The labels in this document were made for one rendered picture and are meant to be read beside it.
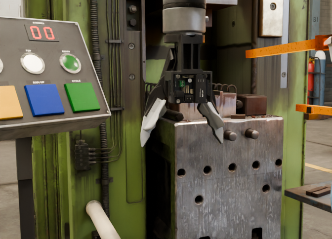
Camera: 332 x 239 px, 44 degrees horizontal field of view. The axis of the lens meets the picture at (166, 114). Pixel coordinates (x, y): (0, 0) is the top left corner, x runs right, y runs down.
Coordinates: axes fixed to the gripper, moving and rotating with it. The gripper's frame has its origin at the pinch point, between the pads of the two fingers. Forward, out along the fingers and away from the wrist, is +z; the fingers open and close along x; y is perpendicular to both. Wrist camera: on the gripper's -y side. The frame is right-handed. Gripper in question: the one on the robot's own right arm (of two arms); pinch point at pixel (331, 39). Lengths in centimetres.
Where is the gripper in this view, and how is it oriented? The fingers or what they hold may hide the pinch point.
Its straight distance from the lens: 99.8
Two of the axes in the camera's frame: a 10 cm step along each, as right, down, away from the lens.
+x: 9.4, -0.7, 3.4
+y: 0.3, 9.9, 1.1
